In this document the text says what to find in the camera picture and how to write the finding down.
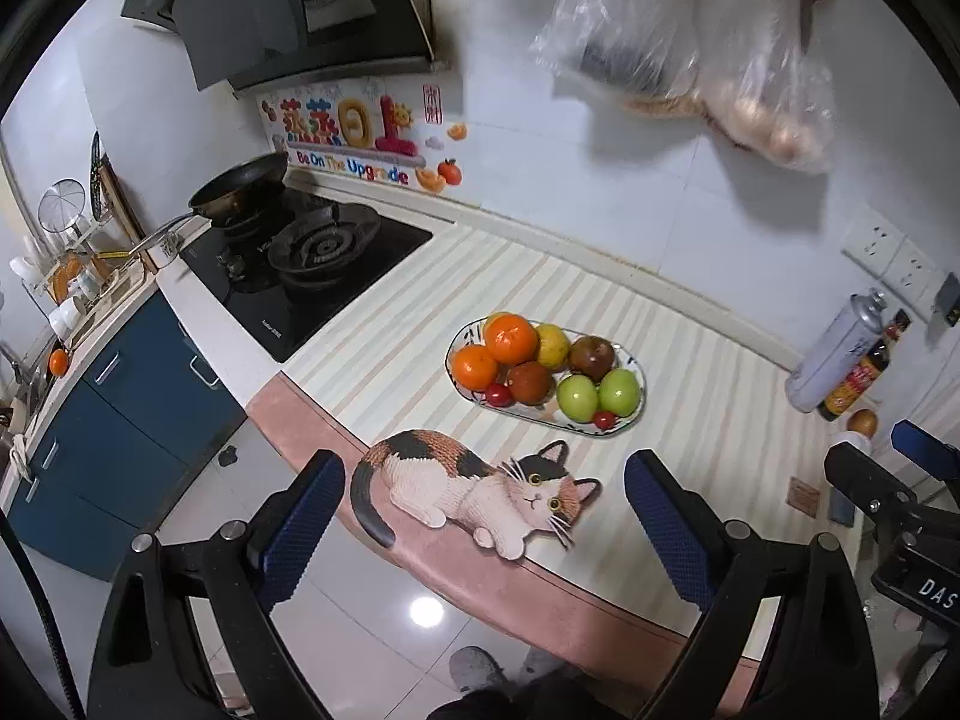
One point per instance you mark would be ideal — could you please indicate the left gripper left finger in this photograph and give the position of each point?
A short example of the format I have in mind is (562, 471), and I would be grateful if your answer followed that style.
(248, 568)

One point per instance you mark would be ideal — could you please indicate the red cherry tomato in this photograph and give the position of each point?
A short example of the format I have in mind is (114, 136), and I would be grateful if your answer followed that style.
(498, 395)
(605, 420)

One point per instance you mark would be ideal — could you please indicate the range hood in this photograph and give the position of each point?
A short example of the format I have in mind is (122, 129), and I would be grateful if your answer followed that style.
(256, 45)

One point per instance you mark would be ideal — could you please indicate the green apple small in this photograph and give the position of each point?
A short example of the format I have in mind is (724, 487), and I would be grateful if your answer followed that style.
(578, 398)

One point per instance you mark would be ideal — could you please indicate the small brown label card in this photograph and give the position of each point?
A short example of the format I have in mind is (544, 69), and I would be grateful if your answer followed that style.
(803, 497)

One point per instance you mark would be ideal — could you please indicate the yellow lemon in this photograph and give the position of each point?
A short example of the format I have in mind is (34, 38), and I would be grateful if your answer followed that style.
(553, 348)

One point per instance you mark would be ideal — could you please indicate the blue cabinet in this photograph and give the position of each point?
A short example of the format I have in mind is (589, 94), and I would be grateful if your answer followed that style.
(145, 417)

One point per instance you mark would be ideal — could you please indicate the white wall socket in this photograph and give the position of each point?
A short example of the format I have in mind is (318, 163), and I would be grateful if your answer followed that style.
(892, 258)

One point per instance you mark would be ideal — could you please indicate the plastic bag on wall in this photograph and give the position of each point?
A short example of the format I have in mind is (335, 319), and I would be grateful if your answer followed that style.
(737, 64)

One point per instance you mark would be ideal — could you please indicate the dish rack with dishes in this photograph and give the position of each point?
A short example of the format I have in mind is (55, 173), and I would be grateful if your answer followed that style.
(82, 237)

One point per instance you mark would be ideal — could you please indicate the brown egg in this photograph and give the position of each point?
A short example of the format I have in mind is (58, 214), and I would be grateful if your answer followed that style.
(864, 422)

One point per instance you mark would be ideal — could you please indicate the white gas canister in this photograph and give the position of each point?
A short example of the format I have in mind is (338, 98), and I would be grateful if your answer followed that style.
(850, 335)

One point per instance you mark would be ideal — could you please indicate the black frying pan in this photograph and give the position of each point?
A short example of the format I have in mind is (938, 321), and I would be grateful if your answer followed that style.
(237, 194)

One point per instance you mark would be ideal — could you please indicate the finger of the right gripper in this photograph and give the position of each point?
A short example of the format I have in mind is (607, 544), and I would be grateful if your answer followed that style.
(885, 501)
(937, 459)

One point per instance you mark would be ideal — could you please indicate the dark orange persimmon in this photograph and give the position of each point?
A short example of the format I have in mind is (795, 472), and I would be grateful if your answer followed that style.
(530, 383)

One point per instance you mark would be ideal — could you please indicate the colourful wall sticker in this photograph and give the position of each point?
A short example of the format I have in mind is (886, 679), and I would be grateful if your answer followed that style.
(408, 131)

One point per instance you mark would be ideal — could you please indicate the bright orange tangerine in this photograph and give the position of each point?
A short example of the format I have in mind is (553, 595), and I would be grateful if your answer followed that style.
(511, 339)

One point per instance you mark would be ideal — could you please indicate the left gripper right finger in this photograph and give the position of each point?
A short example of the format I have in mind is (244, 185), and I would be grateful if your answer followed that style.
(723, 568)

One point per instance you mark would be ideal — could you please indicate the black gas stove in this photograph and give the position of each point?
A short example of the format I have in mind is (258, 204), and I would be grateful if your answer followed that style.
(290, 269)

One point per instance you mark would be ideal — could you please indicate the green apple large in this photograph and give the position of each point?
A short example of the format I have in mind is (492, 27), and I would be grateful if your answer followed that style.
(620, 392)

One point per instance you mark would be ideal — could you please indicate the oval floral ceramic plate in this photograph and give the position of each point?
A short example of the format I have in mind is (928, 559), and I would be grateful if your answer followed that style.
(548, 414)

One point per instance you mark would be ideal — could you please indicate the soy sauce bottle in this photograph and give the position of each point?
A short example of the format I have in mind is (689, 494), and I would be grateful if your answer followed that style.
(867, 370)

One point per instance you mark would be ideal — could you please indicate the red apple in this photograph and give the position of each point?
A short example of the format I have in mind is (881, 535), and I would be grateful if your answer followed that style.
(592, 357)

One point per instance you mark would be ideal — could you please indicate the cat shaped mat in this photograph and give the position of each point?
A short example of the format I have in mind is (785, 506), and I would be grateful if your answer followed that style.
(431, 477)

